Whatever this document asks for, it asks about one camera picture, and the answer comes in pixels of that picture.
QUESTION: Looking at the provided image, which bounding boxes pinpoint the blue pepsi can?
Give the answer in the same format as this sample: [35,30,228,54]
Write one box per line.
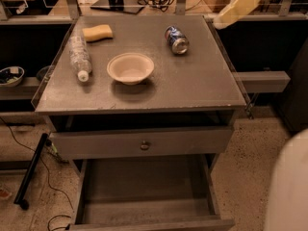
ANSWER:
[165,26,190,55]

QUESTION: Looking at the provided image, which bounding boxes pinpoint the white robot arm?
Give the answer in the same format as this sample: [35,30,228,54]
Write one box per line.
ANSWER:
[213,0,308,231]

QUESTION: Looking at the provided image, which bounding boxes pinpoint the grey top drawer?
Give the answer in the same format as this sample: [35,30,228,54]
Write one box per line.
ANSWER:
[50,126,233,160]

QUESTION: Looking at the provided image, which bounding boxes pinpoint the grey drawer cabinet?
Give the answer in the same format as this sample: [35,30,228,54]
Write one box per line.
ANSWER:
[36,15,246,231]

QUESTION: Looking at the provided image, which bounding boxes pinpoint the round metal drawer knob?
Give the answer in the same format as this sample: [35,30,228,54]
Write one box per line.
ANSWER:
[141,141,150,150]

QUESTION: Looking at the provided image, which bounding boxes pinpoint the open grey middle drawer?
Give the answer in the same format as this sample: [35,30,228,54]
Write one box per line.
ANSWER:
[69,155,235,231]

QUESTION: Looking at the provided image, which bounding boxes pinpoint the grey side shelf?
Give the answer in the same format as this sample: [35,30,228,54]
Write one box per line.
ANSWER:
[233,71,291,93]

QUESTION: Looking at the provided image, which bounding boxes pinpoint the black monitor stand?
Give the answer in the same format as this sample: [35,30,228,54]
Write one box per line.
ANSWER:
[90,0,144,14]

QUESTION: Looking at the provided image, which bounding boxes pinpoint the white paper bowl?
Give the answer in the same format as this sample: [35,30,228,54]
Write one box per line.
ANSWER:
[107,53,155,85]

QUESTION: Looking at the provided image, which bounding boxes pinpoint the yellow sponge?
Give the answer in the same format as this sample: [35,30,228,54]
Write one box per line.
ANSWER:
[82,24,113,42]

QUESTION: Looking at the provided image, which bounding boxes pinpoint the clear plastic water bottle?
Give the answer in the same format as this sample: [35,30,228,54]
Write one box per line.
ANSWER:
[68,36,92,83]

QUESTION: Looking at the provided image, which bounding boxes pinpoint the bowl with dark items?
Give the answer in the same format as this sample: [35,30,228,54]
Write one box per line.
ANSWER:
[0,66,25,87]

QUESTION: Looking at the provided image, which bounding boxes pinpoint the black bar on floor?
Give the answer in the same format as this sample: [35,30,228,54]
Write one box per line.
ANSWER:
[13,133,48,210]

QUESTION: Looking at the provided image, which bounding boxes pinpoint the black floor cable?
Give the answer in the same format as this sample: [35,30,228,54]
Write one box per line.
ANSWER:
[0,115,75,231]

